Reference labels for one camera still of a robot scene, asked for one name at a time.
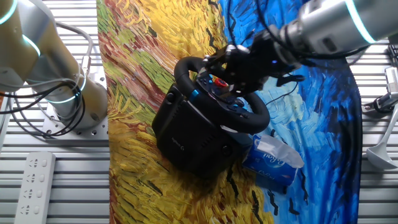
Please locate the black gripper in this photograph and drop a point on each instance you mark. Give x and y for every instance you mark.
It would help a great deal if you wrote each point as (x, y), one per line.
(248, 67)

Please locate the black steering wheel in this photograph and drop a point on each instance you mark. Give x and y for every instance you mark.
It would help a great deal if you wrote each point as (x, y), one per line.
(183, 71)

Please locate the blue tissue pack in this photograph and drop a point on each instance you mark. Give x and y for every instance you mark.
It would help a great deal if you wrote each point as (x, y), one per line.
(270, 169)

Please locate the painted wheatfield cloth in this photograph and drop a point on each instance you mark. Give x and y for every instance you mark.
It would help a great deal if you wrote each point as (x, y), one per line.
(311, 140)

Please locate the black keyboard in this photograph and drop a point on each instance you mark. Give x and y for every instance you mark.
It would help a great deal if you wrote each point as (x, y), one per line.
(394, 56)

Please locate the white power strip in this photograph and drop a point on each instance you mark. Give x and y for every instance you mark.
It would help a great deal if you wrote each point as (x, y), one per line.
(34, 186)

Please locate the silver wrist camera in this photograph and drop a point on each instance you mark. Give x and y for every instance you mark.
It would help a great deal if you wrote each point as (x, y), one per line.
(290, 79)

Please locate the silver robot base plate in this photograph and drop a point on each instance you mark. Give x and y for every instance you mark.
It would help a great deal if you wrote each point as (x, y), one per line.
(93, 133)

